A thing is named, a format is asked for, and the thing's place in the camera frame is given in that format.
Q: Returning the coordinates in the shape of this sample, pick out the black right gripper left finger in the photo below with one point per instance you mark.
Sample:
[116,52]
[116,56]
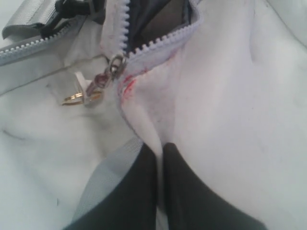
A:
[121,192]

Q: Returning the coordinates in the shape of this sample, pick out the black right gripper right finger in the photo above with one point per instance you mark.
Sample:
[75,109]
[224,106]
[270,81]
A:
[191,205]

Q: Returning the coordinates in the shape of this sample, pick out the white zippered duffel bag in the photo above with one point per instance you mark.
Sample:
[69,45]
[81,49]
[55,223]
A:
[224,80]

